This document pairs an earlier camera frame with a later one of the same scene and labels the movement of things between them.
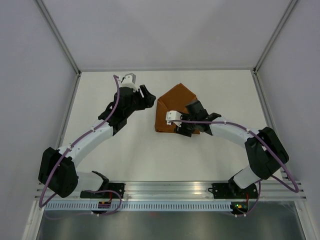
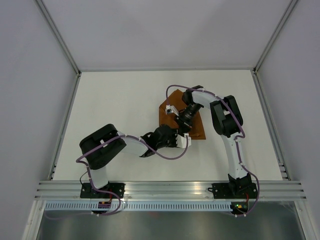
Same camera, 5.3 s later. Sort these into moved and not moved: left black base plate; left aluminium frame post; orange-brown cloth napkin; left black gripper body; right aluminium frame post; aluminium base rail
Moved: left black gripper body; orange-brown cloth napkin
Not moved: left aluminium frame post; left black base plate; aluminium base rail; right aluminium frame post
